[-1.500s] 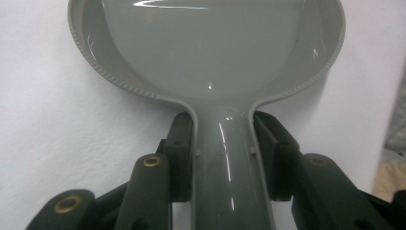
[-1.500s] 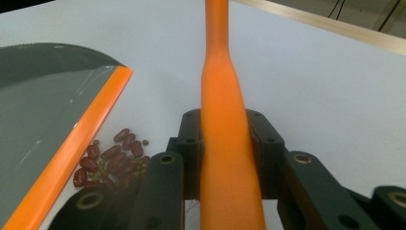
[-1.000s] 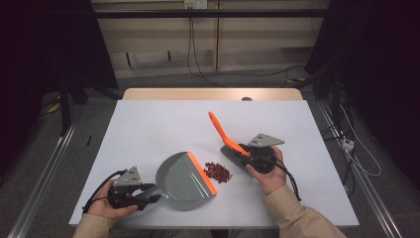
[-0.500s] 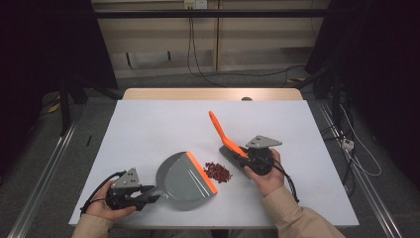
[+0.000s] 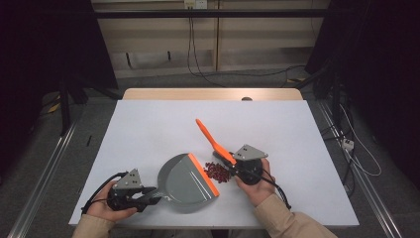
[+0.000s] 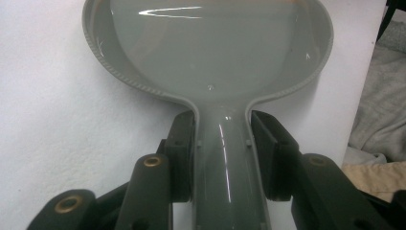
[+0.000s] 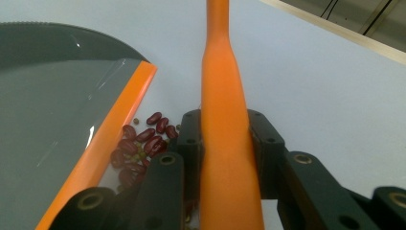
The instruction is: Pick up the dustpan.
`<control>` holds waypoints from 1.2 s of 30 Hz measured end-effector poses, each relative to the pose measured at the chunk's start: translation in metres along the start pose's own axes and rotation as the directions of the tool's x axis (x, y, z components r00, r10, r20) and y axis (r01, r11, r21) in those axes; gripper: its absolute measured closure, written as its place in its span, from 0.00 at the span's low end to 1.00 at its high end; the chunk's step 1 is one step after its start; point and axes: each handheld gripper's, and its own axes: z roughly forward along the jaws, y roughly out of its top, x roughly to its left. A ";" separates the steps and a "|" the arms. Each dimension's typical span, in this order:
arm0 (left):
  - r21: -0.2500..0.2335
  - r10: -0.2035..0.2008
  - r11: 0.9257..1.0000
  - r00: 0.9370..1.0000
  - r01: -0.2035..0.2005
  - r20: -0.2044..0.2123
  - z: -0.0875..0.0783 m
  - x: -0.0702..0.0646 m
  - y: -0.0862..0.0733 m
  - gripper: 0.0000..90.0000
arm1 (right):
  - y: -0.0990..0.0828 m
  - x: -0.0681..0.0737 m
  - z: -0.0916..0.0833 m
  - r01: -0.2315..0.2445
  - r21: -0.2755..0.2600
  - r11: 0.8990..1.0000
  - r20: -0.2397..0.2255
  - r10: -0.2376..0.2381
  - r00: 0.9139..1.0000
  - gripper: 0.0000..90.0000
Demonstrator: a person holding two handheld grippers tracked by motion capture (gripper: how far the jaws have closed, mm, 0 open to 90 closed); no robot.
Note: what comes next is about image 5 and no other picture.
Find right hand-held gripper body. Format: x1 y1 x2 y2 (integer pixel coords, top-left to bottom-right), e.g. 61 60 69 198
232 144 269 186

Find person's left hand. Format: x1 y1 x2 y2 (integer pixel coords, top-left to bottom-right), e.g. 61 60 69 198
85 180 139 223

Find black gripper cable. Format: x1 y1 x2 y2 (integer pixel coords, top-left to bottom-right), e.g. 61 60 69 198
260 176 293 211
80 171 129 215

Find white wall socket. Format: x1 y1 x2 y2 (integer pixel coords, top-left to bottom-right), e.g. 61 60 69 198
183 0 209 10

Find beige wooden cabinet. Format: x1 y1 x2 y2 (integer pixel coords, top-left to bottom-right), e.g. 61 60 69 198
90 0 331 79

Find black curtain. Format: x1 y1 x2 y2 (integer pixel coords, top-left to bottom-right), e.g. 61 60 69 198
304 0 420 181
0 0 119 175

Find black floor cables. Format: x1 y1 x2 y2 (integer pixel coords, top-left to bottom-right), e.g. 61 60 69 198
322 73 357 196

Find white floor cable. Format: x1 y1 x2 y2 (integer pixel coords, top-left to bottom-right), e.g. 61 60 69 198
339 103 382 178

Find red kidney beans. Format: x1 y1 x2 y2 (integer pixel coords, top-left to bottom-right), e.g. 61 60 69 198
202 161 233 184

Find aluminium floor rail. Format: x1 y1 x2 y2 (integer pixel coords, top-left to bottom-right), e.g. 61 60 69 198
7 121 79 238
317 99 403 238

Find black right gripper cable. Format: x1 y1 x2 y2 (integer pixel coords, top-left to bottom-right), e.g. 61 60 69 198
260 176 293 211

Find black metal stand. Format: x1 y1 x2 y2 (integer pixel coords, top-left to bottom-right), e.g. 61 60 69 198
58 74 72 137

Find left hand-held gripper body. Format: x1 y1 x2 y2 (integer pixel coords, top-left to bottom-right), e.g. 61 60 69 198
106 168 149 213

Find grey dustpan with orange edge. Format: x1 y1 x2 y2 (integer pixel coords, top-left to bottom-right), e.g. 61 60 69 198
154 152 221 214

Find person's right hand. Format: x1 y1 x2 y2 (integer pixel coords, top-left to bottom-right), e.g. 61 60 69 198
234 158 277 208

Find orange brush with grey bristles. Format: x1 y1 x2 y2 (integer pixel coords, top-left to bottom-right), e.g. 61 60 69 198
194 118 239 171

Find black wall socket cable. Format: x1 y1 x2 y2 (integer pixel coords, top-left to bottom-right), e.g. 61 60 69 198
190 16 306 78
186 8 226 88

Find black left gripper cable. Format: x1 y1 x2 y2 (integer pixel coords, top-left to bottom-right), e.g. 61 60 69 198
80 171 129 215

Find white power adapter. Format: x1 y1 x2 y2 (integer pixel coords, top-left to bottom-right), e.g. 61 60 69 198
341 138 356 152

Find black horizontal metal bar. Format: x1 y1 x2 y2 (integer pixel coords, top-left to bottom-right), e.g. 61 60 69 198
93 9 329 20

